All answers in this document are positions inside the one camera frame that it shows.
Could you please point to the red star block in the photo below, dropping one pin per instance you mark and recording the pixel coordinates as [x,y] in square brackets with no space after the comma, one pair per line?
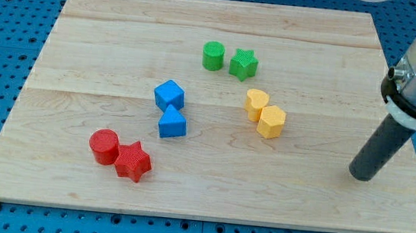
[132,161]

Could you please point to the yellow hexagon block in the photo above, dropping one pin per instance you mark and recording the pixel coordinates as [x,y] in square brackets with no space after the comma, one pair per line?
[271,122]

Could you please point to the red cylinder block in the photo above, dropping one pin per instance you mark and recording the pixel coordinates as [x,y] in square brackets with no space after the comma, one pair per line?
[103,144]

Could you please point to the green star block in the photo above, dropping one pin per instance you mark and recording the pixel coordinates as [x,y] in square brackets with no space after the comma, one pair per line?
[243,64]

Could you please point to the yellow heart block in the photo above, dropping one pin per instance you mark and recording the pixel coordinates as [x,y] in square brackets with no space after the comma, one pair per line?
[255,101]

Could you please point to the green cylinder block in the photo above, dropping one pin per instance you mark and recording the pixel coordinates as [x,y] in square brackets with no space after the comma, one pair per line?
[213,54]

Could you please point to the light wooden board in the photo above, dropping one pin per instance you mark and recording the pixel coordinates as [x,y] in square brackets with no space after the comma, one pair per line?
[98,70]

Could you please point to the blue triangle block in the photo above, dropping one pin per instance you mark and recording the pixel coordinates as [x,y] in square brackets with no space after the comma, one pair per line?
[172,123]

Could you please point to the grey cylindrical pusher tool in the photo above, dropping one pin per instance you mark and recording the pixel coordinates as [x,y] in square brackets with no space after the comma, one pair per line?
[386,140]

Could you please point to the blue cube block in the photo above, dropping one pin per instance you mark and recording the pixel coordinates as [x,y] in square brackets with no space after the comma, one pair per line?
[169,93]

